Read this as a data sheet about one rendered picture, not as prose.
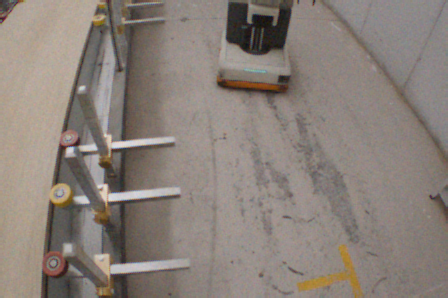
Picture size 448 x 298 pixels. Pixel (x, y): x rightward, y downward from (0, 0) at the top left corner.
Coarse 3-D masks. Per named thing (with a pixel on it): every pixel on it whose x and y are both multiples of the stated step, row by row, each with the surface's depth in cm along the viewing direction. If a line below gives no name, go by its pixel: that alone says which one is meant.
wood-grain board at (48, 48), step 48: (48, 0) 192; (96, 0) 189; (0, 48) 152; (48, 48) 150; (0, 96) 125; (48, 96) 126; (0, 144) 107; (48, 144) 109; (0, 192) 94; (48, 192) 96; (0, 240) 83; (0, 288) 73
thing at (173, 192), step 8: (128, 192) 104; (136, 192) 105; (144, 192) 105; (152, 192) 105; (160, 192) 105; (168, 192) 106; (176, 192) 106; (72, 200) 101; (80, 200) 101; (88, 200) 101; (112, 200) 102; (120, 200) 103; (128, 200) 103; (136, 200) 104; (144, 200) 105; (152, 200) 106; (64, 208) 101; (72, 208) 101
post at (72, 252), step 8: (64, 248) 64; (72, 248) 64; (80, 248) 68; (64, 256) 64; (72, 256) 64; (80, 256) 67; (88, 256) 73; (72, 264) 68; (80, 264) 69; (88, 264) 72; (80, 272) 73; (88, 272) 74; (96, 272) 77; (104, 272) 85; (96, 280) 80; (104, 280) 84
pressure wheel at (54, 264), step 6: (54, 252) 83; (48, 258) 81; (54, 258) 82; (60, 258) 82; (42, 264) 80; (48, 264) 80; (54, 264) 80; (60, 264) 81; (66, 264) 82; (48, 270) 79; (54, 270) 79; (60, 270) 80; (66, 270) 82; (54, 276) 79; (60, 276) 80
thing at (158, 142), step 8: (168, 136) 123; (112, 144) 119; (120, 144) 119; (128, 144) 120; (136, 144) 120; (144, 144) 120; (152, 144) 121; (160, 144) 122; (168, 144) 122; (88, 152) 117; (96, 152) 118
